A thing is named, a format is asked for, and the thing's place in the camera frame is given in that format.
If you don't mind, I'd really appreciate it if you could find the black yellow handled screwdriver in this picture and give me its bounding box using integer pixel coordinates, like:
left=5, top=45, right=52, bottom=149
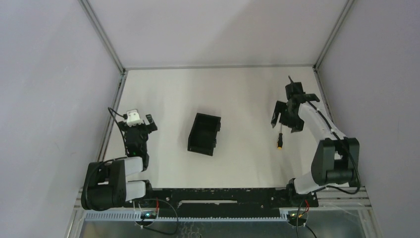
left=277, top=123, right=283, bottom=150

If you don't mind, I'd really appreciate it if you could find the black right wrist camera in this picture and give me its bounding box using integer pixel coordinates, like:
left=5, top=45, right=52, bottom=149
left=285, top=75, right=304, bottom=100

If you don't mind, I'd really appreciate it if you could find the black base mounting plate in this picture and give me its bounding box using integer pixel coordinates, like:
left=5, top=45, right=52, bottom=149
left=124, top=187, right=319, bottom=219

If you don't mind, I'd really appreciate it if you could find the right green circuit board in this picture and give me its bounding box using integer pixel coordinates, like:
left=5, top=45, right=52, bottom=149
left=287, top=213, right=307, bottom=219

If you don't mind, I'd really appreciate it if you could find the aluminium frame rail back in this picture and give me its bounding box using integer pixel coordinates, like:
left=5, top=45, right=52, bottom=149
left=125, top=63, right=314, bottom=71

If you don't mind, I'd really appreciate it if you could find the black plastic bin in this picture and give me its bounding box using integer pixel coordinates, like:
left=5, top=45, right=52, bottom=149
left=187, top=113, right=221, bottom=156

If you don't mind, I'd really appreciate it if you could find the aluminium frame rail right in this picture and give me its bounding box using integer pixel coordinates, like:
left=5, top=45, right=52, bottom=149
left=313, top=0, right=357, bottom=71

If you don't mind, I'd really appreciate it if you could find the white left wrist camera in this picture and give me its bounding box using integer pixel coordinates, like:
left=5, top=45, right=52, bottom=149
left=126, top=109, right=144, bottom=127

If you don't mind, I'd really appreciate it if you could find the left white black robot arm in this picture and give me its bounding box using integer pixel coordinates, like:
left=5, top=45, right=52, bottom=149
left=81, top=114, right=158, bottom=211

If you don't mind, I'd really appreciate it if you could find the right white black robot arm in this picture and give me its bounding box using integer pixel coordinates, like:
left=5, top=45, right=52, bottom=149
left=271, top=94, right=361, bottom=206

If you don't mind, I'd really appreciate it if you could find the aluminium frame rail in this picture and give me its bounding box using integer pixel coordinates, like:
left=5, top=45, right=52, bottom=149
left=125, top=63, right=314, bottom=71
left=313, top=0, right=357, bottom=71
left=78, top=0, right=126, bottom=74

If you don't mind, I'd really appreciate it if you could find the left green circuit board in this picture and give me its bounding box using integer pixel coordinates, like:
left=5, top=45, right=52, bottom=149
left=141, top=211, right=158, bottom=220

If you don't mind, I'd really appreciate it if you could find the left black cable loop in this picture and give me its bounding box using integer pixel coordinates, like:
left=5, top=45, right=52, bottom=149
left=134, top=198, right=180, bottom=236

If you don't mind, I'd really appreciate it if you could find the aluminium frame rail left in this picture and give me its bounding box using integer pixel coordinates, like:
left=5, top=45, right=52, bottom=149
left=78, top=0, right=126, bottom=74

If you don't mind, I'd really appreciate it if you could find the green circuit board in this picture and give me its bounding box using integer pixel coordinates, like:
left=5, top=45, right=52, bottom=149
left=287, top=213, right=307, bottom=219
left=141, top=211, right=158, bottom=220

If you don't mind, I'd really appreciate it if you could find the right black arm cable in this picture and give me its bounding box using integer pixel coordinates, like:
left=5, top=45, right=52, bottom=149
left=307, top=100, right=362, bottom=195

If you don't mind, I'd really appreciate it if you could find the white slotted cable duct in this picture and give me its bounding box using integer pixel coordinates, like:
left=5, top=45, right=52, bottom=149
left=84, top=210, right=289, bottom=222

